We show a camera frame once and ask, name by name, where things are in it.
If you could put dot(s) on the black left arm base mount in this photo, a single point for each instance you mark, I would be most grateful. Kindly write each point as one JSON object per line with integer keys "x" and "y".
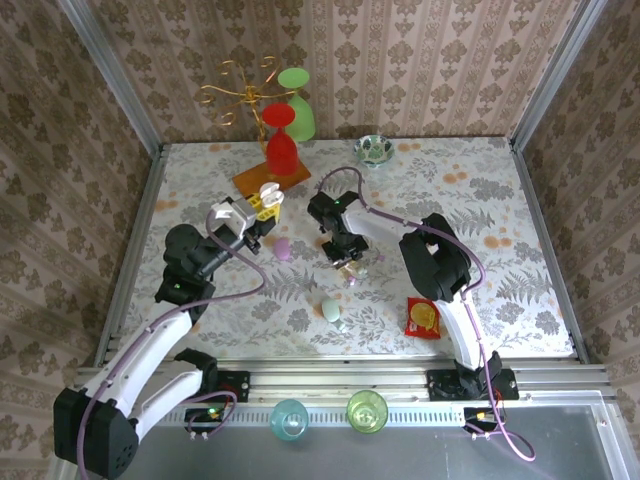
{"x": 240, "y": 385}

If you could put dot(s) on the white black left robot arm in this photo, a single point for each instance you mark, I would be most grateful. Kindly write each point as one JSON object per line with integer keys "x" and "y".
{"x": 160, "y": 340}

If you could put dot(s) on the purple earbud charging case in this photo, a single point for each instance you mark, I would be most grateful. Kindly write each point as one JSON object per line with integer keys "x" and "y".
{"x": 282, "y": 249}

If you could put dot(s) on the perforated metal strip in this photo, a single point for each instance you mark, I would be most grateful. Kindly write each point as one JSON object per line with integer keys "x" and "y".
{"x": 327, "y": 416}

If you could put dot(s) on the floral patterned table mat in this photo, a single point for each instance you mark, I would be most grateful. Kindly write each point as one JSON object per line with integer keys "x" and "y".
{"x": 200, "y": 170}

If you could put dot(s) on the red snack packet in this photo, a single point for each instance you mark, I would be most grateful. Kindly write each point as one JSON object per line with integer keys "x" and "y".
{"x": 422, "y": 320}

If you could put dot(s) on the teal glass cup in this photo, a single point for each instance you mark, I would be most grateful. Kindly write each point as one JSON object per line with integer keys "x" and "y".
{"x": 289, "y": 420}

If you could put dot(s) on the aluminium frame post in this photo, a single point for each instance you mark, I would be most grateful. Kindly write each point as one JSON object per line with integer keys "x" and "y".
{"x": 122, "y": 75}
{"x": 555, "y": 75}

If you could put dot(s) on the grey metal shelf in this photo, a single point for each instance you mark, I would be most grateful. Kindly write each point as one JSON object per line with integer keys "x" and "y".
{"x": 400, "y": 455}

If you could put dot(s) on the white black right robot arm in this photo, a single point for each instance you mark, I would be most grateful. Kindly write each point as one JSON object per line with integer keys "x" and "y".
{"x": 380, "y": 225}

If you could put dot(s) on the aluminium side rail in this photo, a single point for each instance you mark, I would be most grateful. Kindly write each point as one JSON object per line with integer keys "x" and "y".
{"x": 537, "y": 210}
{"x": 141, "y": 210}

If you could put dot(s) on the green glass cup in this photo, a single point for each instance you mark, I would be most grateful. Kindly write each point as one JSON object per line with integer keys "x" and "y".
{"x": 367, "y": 412}

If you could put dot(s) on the long aluminium mounting rail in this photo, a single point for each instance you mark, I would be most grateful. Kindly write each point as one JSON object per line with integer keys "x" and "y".
{"x": 340, "y": 380}

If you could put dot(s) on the green wine glass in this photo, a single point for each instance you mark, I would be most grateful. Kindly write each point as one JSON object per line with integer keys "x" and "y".
{"x": 302, "y": 122}

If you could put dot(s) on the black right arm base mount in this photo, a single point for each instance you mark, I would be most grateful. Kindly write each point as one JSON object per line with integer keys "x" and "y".
{"x": 440, "y": 387}

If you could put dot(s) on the red wine glass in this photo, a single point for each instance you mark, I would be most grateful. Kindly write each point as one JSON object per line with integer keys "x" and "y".
{"x": 282, "y": 150}

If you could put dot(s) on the small black controller board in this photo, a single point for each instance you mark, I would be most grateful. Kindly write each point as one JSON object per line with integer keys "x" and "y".
{"x": 480, "y": 416}
{"x": 205, "y": 415}

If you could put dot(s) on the patterned ceramic bowl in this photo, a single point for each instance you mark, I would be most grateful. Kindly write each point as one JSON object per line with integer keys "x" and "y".
{"x": 374, "y": 150}

